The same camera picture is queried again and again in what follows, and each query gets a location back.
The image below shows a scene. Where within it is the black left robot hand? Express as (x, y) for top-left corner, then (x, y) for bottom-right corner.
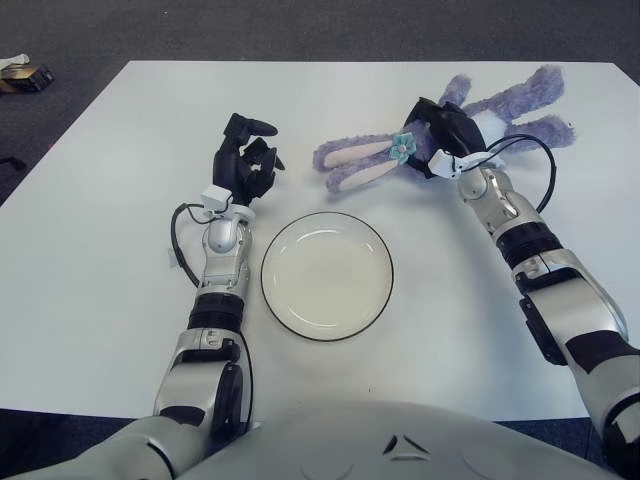
(211, 113), (286, 206)

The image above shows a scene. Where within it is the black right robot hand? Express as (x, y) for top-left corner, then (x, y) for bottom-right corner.
(404, 98), (486, 180)

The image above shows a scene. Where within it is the purple plush bunny doll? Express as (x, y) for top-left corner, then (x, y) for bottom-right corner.
(313, 64), (576, 195)

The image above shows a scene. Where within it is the white plate with black rim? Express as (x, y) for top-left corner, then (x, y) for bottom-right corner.
(259, 211), (396, 343)

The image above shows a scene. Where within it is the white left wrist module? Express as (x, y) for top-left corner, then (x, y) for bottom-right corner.
(200, 183), (232, 214)

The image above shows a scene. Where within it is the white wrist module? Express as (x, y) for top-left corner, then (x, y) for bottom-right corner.
(200, 183), (232, 214)
(427, 149), (464, 179)

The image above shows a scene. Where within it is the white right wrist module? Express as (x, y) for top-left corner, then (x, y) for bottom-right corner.
(427, 149), (464, 179)

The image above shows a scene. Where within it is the dark cardboard box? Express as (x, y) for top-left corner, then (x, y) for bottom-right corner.
(0, 63), (55, 94)

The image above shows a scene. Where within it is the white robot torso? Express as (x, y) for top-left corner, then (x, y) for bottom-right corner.
(184, 399), (611, 480)

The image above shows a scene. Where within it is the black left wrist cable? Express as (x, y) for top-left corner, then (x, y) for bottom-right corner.
(170, 201), (236, 289)

